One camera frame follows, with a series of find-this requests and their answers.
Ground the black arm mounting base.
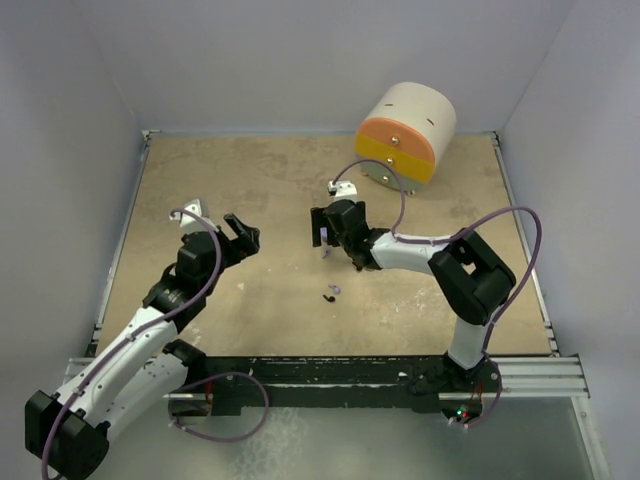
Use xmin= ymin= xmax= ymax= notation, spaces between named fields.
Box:
xmin=164 ymin=339 xmax=504 ymax=419

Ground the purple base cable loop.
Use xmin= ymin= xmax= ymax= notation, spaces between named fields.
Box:
xmin=167 ymin=372 xmax=270 ymax=442

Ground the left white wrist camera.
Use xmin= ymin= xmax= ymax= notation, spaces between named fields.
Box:
xmin=169 ymin=198 xmax=208 ymax=234

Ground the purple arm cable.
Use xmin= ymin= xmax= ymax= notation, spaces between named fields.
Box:
xmin=332 ymin=159 xmax=544 ymax=361
xmin=40 ymin=208 xmax=224 ymax=479

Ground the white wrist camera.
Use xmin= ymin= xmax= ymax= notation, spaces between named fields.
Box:
xmin=169 ymin=198 xmax=208 ymax=234
xmin=327 ymin=180 xmax=358 ymax=202

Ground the purple black wireless earbud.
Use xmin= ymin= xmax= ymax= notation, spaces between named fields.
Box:
xmin=322 ymin=284 xmax=341 ymax=303

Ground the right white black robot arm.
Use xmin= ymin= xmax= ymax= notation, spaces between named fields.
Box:
xmin=310 ymin=200 xmax=516 ymax=391

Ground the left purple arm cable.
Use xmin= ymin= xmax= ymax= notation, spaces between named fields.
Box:
xmin=40 ymin=208 xmax=224 ymax=479

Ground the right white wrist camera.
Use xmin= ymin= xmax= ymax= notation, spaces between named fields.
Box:
xmin=327 ymin=180 xmax=358 ymax=202

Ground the round cream drawer cabinet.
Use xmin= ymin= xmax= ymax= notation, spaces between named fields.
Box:
xmin=354 ymin=82 xmax=457 ymax=195

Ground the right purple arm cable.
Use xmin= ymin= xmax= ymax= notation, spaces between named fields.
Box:
xmin=332 ymin=159 xmax=544 ymax=361

